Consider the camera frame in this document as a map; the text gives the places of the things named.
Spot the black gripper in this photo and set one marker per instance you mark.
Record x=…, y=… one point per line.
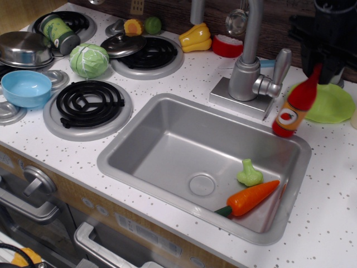
x=324, y=36

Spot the red ketchup bottle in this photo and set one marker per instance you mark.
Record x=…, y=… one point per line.
x=298, y=103

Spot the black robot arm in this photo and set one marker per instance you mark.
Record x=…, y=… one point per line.
x=335, y=8

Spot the silver sink basin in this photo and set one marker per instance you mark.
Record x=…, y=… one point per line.
x=188, y=155

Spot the green plastic plate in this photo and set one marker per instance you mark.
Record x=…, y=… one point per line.
x=332, y=105

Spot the cream object right edge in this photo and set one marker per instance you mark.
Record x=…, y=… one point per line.
x=353, y=120

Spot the silver faucet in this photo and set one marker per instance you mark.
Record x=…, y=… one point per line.
x=248, y=91

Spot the hanging steel ladle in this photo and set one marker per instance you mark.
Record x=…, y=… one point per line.
x=237, y=20

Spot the yellow toy bell pepper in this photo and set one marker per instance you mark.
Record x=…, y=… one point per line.
x=198, y=38

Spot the light green toy garlic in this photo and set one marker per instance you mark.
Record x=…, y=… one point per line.
x=249, y=176

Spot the orange toy carrot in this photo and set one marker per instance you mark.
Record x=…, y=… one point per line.
x=244, y=201

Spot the rear right stove burner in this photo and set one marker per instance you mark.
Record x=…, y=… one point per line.
x=160, y=57

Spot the green toy lime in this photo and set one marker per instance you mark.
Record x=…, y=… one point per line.
x=152, y=25

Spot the yellow toy corn slice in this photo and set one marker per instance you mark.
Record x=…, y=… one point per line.
x=134, y=26

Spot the steel pot lid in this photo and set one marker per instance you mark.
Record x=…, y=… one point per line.
x=121, y=45

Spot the silver stove knob rear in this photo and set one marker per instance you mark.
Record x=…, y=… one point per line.
x=116, y=28

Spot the silver stove knob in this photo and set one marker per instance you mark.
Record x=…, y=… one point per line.
x=11, y=114
x=58, y=78
x=116, y=28

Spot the green toy cabbage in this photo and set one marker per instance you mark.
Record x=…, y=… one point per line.
x=89, y=60

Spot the front black stove burner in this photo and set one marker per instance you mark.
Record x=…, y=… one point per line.
x=88, y=111

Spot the silver stove knob middle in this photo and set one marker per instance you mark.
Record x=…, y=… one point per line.
x=58, y=78

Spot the green tin can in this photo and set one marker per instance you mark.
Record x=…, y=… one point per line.
x=60, y=34

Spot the blue plastic bowl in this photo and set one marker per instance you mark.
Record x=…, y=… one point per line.
x=27, y=89

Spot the steel pot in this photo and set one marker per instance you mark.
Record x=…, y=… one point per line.
x=24, y=49

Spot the grey oven dial knob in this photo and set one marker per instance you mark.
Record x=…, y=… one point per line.
x=38, y=181

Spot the silver stove knob left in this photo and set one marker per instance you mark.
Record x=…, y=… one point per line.
x=11, y=114

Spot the yellow toy food bottom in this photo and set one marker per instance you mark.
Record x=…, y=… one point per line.
x=20, y=261

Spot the blue utensil handle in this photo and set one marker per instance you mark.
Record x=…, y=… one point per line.
x=267, y=63

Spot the grey vertical post centre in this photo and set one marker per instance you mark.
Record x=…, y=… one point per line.
x=197, y=12

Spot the grey dishwasher door handle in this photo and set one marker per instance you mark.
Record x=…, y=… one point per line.
x=109, y=248

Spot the grey oven door handle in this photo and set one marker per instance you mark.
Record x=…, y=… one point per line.
x=44, y=214

